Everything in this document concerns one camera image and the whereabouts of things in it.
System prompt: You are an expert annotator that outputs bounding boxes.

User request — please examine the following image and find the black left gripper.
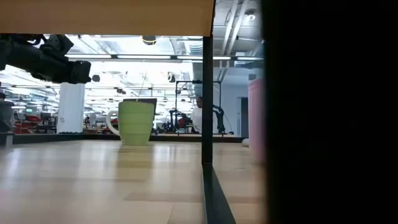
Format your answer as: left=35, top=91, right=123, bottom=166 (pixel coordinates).
left=29, top=46, right=93, bottom=85

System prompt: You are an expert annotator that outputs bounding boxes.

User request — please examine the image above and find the green mug with white handle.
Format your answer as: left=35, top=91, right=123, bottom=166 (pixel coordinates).
left=106, top=101, right=155, bottom=146

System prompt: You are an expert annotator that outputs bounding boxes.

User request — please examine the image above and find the pink mug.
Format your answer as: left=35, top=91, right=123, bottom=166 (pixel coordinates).
left=248, top=77, right=266, bottom=164

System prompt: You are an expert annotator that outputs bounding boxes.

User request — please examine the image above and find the wooden shelf board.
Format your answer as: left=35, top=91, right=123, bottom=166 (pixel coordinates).
left=0, top=0, right=216, bottom=37

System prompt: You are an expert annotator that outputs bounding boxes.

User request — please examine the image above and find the white pillar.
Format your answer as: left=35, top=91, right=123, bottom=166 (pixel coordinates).
left=56, top=82, right=86, bottom=134

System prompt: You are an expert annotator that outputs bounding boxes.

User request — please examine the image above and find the ceiling light strip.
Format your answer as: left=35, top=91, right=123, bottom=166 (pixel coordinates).
left=65, top=54, right=265, bottom=62

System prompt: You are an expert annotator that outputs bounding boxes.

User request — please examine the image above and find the red background equipment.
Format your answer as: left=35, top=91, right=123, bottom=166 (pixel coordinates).
left=12, top=114, right=42, bottom=134

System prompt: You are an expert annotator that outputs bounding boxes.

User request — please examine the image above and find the person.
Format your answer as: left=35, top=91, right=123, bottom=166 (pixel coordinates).
left=190, top=96, right=203, bottom=134

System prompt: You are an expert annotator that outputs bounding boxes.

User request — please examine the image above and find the grey door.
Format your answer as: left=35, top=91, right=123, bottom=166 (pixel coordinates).
left=239, top=96, right=249, bottom=138

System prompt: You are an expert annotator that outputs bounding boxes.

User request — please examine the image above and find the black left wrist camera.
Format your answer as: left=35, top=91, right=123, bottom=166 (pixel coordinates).
left=39, top=34, right=75, bottom=58

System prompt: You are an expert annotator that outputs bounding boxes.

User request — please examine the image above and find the black table frame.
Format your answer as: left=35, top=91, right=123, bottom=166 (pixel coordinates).
left=0, top=132, right=246, bottom=146

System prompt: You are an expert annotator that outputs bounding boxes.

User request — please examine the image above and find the black blurred foreground post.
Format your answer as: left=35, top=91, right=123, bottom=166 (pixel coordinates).
left=261, top=0, right=398, bottom=224

